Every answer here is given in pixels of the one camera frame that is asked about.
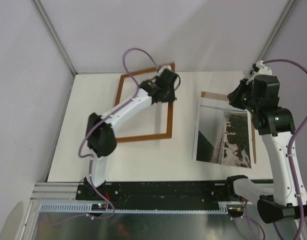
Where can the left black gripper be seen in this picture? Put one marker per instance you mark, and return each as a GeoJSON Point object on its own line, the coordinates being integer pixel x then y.
{"type": "Point", "coordinates": [171, 98]}

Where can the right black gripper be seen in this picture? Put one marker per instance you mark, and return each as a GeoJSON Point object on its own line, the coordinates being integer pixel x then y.
{"type": "Point", "coordinates": [234, 96]}

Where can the wooden picture frame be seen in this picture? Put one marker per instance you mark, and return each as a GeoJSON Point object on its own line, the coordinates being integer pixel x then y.
{"type": "Point", "coordinates": [152, 123]}

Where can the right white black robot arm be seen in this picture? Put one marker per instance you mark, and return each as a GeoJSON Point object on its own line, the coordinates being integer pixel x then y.
{"type": "Point", "coordinates": [275, 125]}

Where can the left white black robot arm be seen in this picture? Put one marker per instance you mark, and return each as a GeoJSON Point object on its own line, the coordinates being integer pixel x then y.
{"type": "Point", "coordinates": [100, 139]}

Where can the aerial beach photo print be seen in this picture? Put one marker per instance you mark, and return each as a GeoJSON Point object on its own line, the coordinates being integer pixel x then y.
{"type": "Point", "coordinates": [223, 132]}

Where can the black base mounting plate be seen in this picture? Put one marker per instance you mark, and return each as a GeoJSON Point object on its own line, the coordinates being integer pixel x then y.
{"type": "Point", "coordinates": [173, 203]}

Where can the brown frame backing board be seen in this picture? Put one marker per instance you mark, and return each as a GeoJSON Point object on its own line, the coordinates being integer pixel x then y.
{"type": "Point", "coordinates": [213, 96]}

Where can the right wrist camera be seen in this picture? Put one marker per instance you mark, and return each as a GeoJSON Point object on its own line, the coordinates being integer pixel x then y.
{"type": "Point", "coordinates": [258, 68]}

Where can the right aluminium corner post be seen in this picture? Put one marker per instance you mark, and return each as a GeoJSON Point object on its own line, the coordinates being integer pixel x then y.
{"type": "Point", "coordinates": [277, 28]}

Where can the aluminium corner post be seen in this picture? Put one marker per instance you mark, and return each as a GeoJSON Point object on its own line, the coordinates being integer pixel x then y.
{"type": "Point", "coordinates": [43, 15]}
{"type": "Point", "coordinates": [277, 28]}

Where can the grey slotted cable duct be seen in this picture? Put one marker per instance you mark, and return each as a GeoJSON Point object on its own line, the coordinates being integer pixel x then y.
{"type": "Point", "coordinates": [84, 207]}

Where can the left aluminium corner post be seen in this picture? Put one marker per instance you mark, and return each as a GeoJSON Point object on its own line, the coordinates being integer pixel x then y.
{"type": "Point", "coordinates": [43, 15]}

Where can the aluminium front rail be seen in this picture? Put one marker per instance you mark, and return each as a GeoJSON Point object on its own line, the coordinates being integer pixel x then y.
{"type": "Point", "coordinates": [53, 192]}

